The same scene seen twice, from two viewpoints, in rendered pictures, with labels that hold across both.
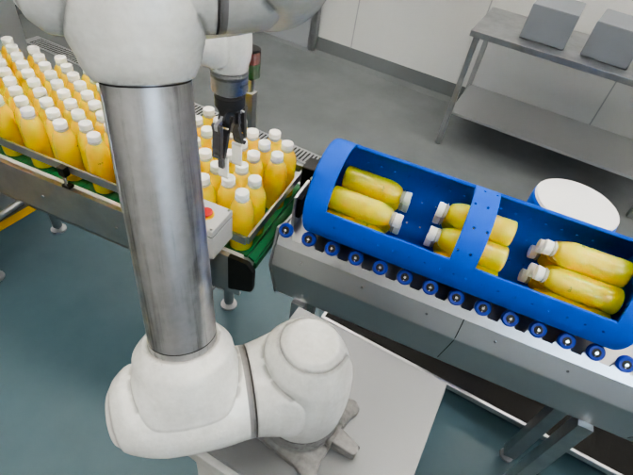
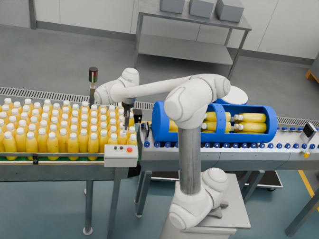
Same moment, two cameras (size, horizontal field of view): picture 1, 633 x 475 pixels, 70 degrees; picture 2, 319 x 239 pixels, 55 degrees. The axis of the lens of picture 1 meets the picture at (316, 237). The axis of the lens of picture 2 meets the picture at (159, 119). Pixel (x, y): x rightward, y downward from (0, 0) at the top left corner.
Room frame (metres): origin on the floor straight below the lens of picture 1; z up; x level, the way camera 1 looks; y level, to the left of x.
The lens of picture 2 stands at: (-0.33, 0.89, 2.49)
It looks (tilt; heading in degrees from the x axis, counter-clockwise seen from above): 40 degrees down; 327
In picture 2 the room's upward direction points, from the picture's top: 13 degrees clockwise
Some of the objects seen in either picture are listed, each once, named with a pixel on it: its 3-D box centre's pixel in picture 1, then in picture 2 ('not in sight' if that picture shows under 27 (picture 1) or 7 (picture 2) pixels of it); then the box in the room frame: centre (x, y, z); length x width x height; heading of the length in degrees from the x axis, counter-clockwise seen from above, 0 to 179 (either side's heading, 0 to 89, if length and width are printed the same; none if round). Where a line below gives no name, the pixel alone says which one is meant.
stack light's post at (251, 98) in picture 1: (247, 204); (90, 138); (1.53, 0.33, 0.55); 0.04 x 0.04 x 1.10; 74
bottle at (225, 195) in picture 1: (228, 206); (121, 143); (1.01, 0.28, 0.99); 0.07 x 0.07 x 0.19
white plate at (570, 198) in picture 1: (576, 204); (232, 94); (1.30, -0.85, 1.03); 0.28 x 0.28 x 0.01
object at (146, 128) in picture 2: (301, 204); (146, 131); (1.08, 0.06, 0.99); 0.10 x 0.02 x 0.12; 164
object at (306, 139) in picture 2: not in sight; (307, 133); (0.72, -1.22, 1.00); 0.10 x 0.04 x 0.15; 164
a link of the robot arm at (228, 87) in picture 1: (229, 80); (128, 96); (1.01, 0.27, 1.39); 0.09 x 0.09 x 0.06
